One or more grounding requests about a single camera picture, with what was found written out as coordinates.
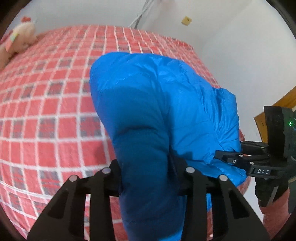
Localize red plaid bed cover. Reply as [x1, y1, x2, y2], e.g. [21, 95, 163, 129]
[0, 24, 251, 241]

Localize pink sleeved right forearm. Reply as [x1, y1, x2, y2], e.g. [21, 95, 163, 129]
[260, 188, 290, 239]

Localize yellow wooden door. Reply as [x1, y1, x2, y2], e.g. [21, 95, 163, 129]
[254, 87, 295, 143]

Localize blue puffer jacket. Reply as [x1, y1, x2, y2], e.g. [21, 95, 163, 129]
[89, 52, 246, 240]

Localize yellow wall socket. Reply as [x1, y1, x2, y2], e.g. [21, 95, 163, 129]
[181, 16, 192, 26]

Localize black gloved right hand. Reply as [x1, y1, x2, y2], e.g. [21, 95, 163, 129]
[255, 177, 288, 207]

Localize grey corrugated wall hose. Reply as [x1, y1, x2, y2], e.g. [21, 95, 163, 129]
[129, 0, 155, 29]

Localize pink plush unicorn toy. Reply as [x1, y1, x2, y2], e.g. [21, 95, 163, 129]
[1, 16, 38, 70]

